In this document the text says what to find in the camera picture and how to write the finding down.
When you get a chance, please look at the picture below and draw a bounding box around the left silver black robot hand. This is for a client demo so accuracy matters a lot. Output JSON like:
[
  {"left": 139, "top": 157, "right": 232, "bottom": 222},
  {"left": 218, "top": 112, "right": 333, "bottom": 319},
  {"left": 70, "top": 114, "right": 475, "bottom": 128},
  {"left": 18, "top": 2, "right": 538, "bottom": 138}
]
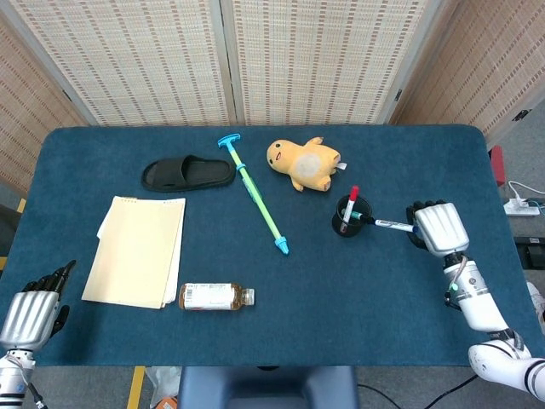
[{"left": 0, "top": 259, "right": 77, "bottom": 353}]

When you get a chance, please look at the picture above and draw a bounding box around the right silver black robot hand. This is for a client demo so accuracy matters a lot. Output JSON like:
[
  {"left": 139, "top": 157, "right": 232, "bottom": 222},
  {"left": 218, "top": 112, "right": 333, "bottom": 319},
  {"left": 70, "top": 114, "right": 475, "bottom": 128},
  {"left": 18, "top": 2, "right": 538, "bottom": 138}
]
[{"left": 404, "top": 199, "right": 470, "bottom": 259}]

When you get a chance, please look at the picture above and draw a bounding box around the white marker pen blue cap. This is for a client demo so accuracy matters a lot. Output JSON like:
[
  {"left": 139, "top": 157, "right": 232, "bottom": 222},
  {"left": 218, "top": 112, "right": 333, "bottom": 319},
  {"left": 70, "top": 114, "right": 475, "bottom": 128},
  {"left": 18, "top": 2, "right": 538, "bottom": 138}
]
[{"left": 373, "top": 217, "right": 421, "bottom": 234}]

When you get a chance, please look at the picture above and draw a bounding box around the black marker with teal band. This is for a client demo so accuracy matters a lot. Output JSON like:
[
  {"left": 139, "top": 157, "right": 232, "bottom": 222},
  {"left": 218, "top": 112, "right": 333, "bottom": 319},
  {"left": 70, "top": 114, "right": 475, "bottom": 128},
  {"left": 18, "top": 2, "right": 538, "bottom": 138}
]
[{"left": 342, "top": 210, "right": 376, "bottom": 224}]

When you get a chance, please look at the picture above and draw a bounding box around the black pen holder cup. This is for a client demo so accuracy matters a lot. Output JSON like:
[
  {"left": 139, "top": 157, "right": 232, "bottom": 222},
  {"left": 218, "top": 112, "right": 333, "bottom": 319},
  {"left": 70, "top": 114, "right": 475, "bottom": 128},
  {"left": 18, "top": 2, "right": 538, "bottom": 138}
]
[{"left": 331, "top": 193, "right": 374, "bottom": 239}]

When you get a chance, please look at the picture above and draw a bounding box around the red capped marker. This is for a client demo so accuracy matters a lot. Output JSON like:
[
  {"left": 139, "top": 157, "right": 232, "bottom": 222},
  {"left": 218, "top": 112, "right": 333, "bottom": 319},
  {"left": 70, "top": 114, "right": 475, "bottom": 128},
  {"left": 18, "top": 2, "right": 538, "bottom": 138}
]
[{"left": 340, "top": 185, "right": 361, "bottom": 233}]

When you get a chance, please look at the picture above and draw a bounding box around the white power strip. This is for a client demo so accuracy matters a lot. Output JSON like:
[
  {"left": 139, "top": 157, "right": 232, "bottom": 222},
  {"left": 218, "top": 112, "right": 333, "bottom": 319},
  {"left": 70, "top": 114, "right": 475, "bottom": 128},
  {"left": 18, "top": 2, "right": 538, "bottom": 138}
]
[{"left": 503, "top": 199, "right": 542, "bottom": 217}]

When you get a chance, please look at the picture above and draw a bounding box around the red box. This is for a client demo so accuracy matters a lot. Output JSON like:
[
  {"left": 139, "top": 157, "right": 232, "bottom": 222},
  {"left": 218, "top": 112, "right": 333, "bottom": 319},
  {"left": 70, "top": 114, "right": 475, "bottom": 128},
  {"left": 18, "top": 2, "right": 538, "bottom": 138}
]
[{"left": 489, "top": 145, "right": 507, "bottom": 188}]

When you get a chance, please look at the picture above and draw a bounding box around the beige paper folder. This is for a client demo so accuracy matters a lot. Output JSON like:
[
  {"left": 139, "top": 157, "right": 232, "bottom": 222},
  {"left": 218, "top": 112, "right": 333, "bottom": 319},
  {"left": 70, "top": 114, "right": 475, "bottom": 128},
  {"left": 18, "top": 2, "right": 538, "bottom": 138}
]
[{"left": 80, "top": 195, "right": 187, "bottom": 310}]

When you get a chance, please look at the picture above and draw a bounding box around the blue felt table cover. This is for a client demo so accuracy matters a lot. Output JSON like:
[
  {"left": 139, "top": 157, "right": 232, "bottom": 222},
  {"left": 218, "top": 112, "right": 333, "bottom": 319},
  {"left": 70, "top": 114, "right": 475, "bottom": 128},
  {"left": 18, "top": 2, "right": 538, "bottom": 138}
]
[{"left": 0, "top": 123, "right": 545, "bottom": 368}]

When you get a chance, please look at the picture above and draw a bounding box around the yellow plush toy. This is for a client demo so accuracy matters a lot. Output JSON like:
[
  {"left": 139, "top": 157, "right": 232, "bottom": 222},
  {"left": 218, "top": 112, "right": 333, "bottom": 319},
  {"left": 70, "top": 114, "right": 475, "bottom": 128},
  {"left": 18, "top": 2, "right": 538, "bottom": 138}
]
[{"left": 267, "top": 135, "right": 347, "bottom": 193}]

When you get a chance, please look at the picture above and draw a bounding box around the clear plastic bag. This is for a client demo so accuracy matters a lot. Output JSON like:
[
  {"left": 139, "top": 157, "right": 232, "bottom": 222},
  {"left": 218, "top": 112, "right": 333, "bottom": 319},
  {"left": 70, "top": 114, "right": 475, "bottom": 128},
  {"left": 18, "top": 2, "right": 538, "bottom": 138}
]
[{"left": 144, "top": 366, "right": 183, "bottom": 409}]

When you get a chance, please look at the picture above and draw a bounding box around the woven folding screen panel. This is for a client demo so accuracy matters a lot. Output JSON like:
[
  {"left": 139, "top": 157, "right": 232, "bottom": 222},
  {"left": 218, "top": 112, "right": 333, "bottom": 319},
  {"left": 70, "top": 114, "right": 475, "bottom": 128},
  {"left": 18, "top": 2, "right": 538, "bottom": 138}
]
[
  {"left": 0, "top": 16, "right": 86, "bottom": 188},
  {"left": 391, "top": 0, "right": 545, "bottom": 141},
  {"left": 221, "top": 0, "right": 452, "bottom": 125},
  {"left": 0, "top": 0, "right": 238, "bottom": 127}
]

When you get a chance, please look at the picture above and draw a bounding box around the plastic tea bottle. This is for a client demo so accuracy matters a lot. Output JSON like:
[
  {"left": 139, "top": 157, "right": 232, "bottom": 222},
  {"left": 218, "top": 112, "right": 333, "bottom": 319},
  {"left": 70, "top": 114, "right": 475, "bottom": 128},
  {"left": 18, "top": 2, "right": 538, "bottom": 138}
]
[{"left": 177, "top": 282, "right": 256, "bottom": 312}]

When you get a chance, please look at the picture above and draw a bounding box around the green blue toy water syringe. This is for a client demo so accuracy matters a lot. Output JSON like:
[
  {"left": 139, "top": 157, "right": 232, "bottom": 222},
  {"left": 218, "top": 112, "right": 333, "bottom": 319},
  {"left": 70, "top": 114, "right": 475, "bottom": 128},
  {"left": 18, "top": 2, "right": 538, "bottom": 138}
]
[{"left": 217, "top": 133, "right": 291, "bottom": 256}]

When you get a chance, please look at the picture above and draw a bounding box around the black slipper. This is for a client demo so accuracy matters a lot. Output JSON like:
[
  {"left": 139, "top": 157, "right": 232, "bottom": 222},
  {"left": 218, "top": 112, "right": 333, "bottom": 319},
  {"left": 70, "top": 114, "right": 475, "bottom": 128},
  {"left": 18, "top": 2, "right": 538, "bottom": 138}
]
[{"left": 141, "top": 155, "right": 237, "bottom": 193}]

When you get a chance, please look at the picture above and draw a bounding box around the dark blue chair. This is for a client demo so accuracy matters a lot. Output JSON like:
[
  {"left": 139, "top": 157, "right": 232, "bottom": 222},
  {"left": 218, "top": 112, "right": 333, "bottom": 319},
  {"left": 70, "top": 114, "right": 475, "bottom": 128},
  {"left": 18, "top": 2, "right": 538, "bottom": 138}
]
[{"left": 176, "top": 365, "right": 359, "bottom": 409}]

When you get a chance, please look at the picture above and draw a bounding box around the white charger cable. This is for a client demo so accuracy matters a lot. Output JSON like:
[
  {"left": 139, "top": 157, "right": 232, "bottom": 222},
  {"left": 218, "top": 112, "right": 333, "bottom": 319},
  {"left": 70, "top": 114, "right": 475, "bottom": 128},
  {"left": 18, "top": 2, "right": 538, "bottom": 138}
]
[{"left": 508, "top": 181, "right": 545, "bottom": 205}]

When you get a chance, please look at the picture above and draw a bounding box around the black floor cable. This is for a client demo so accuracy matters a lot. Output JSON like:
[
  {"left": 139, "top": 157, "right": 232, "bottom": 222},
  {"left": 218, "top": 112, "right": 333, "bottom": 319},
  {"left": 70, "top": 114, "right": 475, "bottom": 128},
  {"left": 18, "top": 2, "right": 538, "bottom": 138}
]
[{"left": 357, "top": 374, "right": 482, "bottom": 409}]

